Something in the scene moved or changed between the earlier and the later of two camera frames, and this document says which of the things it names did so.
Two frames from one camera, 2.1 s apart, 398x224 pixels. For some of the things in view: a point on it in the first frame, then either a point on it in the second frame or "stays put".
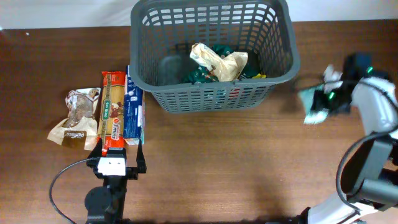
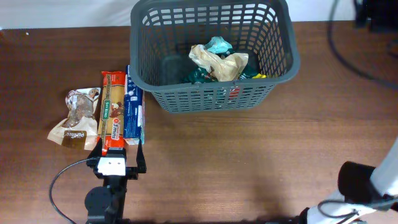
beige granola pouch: x=79 y=127 stays put
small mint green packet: x=313 y=116 to x=217 y=45
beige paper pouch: x=226 y=68 stays put
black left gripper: x=132 y=173 stays put
